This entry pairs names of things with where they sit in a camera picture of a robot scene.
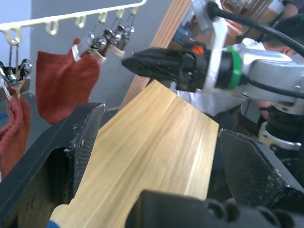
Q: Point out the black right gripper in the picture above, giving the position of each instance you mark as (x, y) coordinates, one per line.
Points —
(192, 69)

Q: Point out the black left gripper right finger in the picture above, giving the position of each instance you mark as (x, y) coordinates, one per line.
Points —
(249, 166)

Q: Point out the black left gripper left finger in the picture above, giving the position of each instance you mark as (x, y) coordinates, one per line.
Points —
(35, 152)

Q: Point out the blue knitted sock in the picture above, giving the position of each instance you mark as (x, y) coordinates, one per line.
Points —
(53, 224)

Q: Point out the chrome clip with cream tips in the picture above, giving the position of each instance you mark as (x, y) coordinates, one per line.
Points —
(114, 38)
(128, 29)
(23, 67)
(97, 42)

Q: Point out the cream plastic clip hanger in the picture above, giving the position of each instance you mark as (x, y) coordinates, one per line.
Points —
(66, 17)

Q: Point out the red knitted sock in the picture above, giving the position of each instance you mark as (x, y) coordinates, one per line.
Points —
(64, 83)
(14, 133)

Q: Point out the robot torso waist joint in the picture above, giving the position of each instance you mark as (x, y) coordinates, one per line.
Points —
(280, 128)

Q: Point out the person in white shirt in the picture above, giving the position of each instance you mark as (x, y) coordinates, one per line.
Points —
(213, 104)

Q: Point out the wooden frame post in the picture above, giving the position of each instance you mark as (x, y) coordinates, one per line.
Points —
(166, 31)

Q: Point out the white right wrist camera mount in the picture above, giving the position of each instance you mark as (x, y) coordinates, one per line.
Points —
(219, 35)

